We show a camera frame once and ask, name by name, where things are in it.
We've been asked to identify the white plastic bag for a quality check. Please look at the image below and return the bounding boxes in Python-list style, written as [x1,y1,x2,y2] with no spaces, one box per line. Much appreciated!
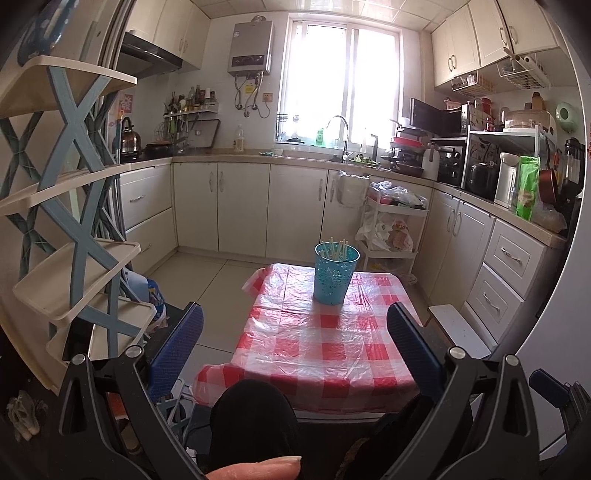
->
[355,210,393,252]

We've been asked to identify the large white wire basket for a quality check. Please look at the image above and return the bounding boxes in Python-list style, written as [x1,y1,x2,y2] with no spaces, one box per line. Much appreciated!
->
[496,53,552,90]

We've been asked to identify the blue and white folding shelf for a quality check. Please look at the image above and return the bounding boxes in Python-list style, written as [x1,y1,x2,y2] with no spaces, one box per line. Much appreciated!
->
[0,54,158,395]

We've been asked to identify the white hanging trash bin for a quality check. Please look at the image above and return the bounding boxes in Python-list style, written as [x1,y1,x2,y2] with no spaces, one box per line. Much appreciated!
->
[333,170,370,208]

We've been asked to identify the person's left leg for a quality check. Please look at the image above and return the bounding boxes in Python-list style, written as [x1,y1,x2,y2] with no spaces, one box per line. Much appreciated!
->
[210,379,301,480]

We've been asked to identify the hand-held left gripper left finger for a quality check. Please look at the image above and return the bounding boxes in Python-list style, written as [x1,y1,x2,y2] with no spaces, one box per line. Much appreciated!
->
[58,301,207,480]

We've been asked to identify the steel kettle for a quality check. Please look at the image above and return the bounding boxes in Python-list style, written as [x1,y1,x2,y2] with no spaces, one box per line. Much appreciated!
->
[117,116,143,160]

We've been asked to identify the red saucepan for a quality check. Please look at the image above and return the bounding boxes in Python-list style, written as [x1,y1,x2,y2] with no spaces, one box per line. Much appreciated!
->
[538,168,559,204]

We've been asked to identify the green packet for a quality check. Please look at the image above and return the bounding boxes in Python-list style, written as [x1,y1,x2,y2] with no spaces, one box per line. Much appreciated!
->
[515,156,541,221]

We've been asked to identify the silver microwave oven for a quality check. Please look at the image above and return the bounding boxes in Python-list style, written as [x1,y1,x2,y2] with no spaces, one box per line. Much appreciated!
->
[409,97,483,137]

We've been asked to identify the wall spice rack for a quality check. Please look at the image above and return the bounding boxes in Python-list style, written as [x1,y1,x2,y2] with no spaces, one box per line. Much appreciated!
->
[164,85,219,118]

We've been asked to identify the white thermal pot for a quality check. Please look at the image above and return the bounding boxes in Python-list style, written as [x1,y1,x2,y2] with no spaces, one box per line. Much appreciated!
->
[494,153,520,209]

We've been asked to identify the clear plastic bag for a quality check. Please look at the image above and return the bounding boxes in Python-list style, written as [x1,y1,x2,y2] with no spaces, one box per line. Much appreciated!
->
[369,181,428,206]

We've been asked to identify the kitchen window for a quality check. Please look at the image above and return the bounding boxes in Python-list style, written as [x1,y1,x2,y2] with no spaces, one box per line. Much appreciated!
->
[276,14,423,160]

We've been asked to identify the silver water heater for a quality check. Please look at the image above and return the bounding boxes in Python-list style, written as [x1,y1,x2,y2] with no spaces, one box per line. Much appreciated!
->
[226,21,276,78]

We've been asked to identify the chrome faucet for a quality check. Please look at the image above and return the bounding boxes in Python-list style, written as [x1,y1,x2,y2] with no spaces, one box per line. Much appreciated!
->
[327,115,350,162]

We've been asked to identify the white low stool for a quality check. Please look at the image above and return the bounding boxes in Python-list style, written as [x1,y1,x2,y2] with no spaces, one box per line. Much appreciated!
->
[427,304,492,361]

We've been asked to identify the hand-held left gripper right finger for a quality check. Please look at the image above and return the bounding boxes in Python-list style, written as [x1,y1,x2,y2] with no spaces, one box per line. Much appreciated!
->
[386,301,541,480]

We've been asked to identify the black range hood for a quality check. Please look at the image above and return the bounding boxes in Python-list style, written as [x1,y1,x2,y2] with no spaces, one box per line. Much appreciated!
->
[117,31,183,79]

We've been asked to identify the black oven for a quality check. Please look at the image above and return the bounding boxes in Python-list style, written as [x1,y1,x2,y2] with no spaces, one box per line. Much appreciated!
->
[436,136,469,185]

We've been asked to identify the white jug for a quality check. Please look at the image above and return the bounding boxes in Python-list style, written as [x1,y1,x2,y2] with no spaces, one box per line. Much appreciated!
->
[421,147,440,182]

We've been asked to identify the white countertop rack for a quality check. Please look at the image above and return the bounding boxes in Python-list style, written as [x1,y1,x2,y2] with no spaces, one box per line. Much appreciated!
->
[462,124,555,204]

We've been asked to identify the red checkered plastic tablecloth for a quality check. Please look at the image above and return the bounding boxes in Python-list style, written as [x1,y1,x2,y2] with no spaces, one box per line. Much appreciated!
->
[191,262,422,414]

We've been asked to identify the bunch of wooden chopsticks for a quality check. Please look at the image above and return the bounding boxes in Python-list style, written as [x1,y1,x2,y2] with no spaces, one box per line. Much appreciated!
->
[321,237,351,261]

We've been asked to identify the stack of pots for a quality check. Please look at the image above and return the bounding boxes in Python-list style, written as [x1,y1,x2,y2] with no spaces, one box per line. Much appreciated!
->
[381,129,426,178]

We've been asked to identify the white kitchen base cabinets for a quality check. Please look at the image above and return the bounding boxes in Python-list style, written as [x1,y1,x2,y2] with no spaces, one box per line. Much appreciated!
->
[117,154,568,344]

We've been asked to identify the small white wire basket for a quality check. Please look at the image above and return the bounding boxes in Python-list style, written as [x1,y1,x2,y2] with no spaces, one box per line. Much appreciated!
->
[450,71,492,95]

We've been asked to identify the blue bag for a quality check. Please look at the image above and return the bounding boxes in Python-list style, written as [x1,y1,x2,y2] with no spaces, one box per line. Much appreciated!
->
[124,270,169,330]

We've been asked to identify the white wall cabinets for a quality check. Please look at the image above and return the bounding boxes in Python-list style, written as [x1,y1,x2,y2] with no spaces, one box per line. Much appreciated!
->
[124,0,211,72]
[431,0,561,88]

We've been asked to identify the person's left hand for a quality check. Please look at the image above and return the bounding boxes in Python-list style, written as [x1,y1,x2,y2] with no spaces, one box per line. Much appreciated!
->
[204,455,304,480]

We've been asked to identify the white rolling cart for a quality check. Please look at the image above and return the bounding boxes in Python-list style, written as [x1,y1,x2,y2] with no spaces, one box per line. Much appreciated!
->
[358,182,430,282]

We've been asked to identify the pink printed plastic bag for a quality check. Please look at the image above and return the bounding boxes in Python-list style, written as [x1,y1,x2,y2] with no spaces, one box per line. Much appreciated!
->
[390,217,414,252]

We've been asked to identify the blue plastic utensil cup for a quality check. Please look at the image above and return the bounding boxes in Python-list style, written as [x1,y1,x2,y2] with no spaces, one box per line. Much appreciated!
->
[314,242,361,306]

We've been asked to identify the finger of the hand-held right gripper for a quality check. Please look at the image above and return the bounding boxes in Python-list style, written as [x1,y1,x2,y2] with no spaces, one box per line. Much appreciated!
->
[529,368,571,409]

